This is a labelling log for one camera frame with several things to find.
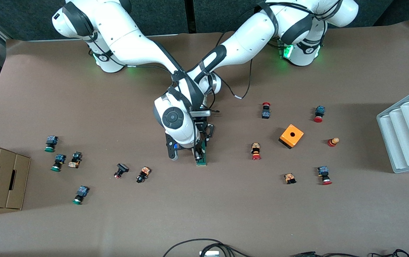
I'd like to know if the black button with red tip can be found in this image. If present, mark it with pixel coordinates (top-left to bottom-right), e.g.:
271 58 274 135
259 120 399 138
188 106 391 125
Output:
113 163 130 179

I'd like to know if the black push button orange base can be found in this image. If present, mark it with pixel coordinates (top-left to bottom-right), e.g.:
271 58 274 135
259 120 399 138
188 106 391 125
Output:
68 151 83 169
136 166 151 184

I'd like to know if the brown cardboard box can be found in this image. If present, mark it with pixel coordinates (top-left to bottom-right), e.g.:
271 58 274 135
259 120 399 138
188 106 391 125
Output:
0 140 31 210

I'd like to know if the orange button enclosure box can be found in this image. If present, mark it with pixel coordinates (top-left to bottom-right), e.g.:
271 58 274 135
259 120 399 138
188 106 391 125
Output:
278 124 304 150

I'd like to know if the green load switch white handle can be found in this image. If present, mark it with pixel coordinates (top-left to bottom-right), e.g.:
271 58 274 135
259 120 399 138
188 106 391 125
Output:
197 141 208 166

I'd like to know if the thin black cable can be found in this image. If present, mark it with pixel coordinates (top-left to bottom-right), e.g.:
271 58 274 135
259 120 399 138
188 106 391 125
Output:
315 249 409 257

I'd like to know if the green push button blue base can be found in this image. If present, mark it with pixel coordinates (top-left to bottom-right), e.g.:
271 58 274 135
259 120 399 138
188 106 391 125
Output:
72 185 90 206
51 154 66 172
45 135 59 153

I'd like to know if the black cable with white plug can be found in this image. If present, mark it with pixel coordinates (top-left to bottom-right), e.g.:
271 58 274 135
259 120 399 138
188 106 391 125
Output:
210 59 253 99

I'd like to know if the thick black cable bundle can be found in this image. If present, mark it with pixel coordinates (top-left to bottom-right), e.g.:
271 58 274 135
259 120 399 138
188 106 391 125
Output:
162 238 253 257

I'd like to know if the brown table cover sheet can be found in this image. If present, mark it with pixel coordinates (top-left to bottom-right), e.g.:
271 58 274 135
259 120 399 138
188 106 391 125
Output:
0 20 409 257

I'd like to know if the grey tray with white ridges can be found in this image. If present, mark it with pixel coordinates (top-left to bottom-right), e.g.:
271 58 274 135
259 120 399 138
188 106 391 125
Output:
376 85 409 174

